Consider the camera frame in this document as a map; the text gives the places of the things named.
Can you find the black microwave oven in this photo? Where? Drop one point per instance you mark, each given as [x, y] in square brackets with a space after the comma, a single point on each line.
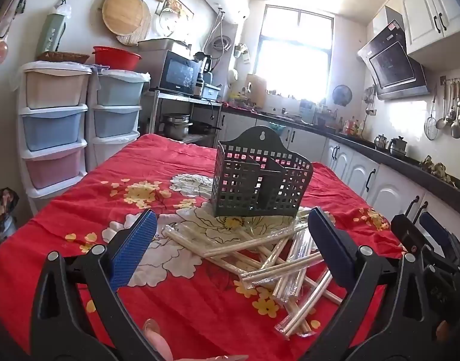
[177, 73]

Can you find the dark perforated chopstick holder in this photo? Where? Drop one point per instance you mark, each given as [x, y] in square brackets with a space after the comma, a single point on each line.
[252, 191]

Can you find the white base cabinets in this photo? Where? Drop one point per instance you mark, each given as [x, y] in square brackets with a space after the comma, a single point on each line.
[350, 167]

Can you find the small green wall caddy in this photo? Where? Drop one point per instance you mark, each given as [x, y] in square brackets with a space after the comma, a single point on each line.
[242, 52]

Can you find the floral patterned bag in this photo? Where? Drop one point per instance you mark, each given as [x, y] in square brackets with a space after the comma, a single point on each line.
[4, 210]

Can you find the kitchen window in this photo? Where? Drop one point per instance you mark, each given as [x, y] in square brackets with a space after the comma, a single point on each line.
[293, 52]

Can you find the bunch of chopsticks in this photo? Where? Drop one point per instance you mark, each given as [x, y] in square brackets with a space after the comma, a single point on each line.
[275, 267]

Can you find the white round wall fixture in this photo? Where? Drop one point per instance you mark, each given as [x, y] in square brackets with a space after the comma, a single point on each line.
[233, 76]

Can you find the small black wall fan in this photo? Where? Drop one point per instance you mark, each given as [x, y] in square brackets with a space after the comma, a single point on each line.
[341, 95]

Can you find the person's left hand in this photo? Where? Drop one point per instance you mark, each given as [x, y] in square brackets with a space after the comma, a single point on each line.
[158, 340]

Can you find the cluster of condiment bottles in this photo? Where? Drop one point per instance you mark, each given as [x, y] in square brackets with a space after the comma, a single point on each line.
[352, 128]

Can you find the red plastic basin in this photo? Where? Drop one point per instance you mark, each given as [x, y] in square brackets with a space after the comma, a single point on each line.
[115, 58]

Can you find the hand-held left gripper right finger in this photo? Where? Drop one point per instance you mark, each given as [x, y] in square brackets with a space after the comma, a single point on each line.
[327, 248]

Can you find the steel kettle with black lid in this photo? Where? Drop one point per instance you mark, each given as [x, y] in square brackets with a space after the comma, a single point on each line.
[398, 146]

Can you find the white upper cabinets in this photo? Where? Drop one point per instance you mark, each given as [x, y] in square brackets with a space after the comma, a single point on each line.
[421, 11]

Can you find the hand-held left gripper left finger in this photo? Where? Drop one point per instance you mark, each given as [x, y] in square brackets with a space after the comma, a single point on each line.
[134, 252]

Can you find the round bamboo tray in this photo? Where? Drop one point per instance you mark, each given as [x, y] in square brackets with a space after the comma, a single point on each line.
[121, 11]

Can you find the pale blue counter organiser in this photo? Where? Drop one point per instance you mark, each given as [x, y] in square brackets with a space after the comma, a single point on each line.
[307, 111]

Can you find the black kitchen countertop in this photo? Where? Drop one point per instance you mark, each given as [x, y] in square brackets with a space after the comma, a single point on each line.
[399, 161]

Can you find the pale cutting board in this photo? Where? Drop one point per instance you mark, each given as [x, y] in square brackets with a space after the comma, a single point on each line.
[256, 90]

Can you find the red cloth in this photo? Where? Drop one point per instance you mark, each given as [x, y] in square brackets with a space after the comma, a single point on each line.
[239, 107]

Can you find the drawer tower beige blue pink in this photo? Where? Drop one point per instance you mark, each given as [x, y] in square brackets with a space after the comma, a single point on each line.
[53, 128]

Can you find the person's right hand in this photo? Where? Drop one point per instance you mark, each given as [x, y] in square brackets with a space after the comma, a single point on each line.
[442, 331]

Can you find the metal kitchen rack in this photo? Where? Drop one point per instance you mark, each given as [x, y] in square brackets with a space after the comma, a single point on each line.
[177, 99]

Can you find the glass pot lid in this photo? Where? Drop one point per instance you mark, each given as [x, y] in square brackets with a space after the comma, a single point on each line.
[166, 22]

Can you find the row of hanging kitchen utensils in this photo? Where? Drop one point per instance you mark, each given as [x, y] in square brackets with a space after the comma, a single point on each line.
[455, 109]

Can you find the brown ginger roots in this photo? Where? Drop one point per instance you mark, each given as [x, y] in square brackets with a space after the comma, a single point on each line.
[438, 169]

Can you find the pale blue plastic box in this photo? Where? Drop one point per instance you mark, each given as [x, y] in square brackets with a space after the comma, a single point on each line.
[211, 91]

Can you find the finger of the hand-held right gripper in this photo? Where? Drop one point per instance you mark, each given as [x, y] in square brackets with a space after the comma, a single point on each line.
[436, 233]
[406, 233]

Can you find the black electric kettle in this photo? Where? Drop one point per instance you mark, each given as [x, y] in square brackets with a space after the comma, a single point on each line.
[202, 63]

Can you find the pale green bag dispenser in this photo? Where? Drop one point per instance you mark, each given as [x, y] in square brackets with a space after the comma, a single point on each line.
[51, 30]

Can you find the black range hood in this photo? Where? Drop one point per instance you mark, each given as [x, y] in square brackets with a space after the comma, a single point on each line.
[391, 64]

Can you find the small steel teapot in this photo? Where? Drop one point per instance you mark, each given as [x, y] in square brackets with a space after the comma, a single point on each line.
[381, 143]

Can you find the steel cooking pot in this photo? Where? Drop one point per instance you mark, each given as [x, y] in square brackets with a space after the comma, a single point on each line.
[176, 128]

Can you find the drawer tower pale blue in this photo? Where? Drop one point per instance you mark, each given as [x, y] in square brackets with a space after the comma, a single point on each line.
[117, 120]

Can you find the round woven straw mat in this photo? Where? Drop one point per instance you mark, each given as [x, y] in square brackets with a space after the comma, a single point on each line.
[145, 32]

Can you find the black frying pan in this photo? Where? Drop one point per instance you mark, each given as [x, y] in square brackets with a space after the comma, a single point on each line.
[203, 128]

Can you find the brown wicker basket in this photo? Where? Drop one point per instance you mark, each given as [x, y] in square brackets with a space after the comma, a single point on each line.
[62, 57]

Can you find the red floral blanket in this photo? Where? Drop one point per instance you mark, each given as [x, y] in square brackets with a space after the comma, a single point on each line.
[199, 308]

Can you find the small fruit wall poster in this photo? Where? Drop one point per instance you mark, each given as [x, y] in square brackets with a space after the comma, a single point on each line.
[179, 5]

